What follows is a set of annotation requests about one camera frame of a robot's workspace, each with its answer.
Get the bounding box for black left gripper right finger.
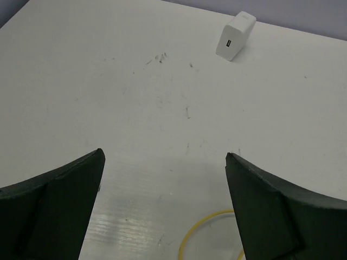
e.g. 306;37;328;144
225;153;346;259

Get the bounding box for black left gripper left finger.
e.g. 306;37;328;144
1;148;105;259

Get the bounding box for white USB charger far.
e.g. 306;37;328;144
216;11;256;61

